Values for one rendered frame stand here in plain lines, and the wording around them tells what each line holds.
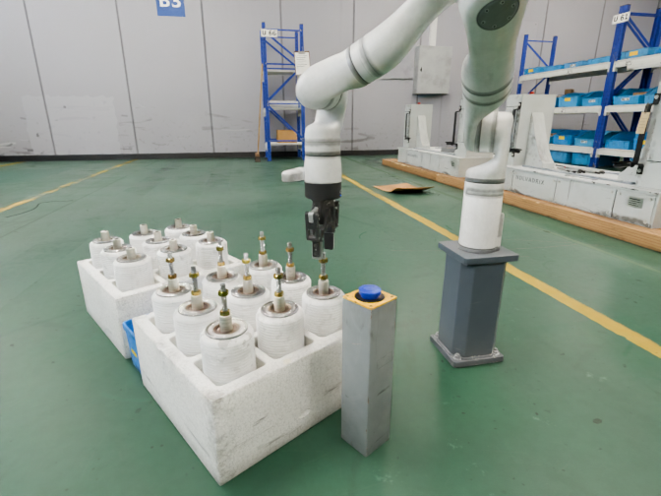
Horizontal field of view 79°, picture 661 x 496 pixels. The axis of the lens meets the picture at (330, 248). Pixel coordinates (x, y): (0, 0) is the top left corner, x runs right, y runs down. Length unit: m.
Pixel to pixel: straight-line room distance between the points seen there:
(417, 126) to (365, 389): 4.81
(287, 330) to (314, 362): 0.09
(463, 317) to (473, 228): 0.23
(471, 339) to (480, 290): 0.13
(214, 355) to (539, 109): 3.24
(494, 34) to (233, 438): 0.77
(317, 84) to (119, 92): 6.71
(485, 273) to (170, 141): 6.57
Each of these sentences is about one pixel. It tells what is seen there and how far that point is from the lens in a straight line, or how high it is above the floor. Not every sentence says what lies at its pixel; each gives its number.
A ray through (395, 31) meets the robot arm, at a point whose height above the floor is 0.74.
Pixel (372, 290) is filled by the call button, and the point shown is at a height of 0.33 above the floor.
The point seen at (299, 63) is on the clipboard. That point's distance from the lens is 6.55.
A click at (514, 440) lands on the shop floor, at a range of 0.96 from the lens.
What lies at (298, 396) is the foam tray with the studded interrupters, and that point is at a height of 0.10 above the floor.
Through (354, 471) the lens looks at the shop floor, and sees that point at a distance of 0.84.
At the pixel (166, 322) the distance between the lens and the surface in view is 0.94.
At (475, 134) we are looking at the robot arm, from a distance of 1.00.
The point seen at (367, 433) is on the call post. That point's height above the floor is 0.06.
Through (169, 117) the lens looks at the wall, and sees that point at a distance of 7.24.
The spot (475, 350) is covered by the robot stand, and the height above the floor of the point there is 0.04.
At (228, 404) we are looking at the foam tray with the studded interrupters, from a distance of 0.74.
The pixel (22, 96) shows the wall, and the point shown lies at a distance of 7.83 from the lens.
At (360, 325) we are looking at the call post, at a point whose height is 0.27.
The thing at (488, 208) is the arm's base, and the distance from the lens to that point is 1.02.
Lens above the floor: 0.61
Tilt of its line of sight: 18 degrees down
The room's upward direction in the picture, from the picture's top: straight up
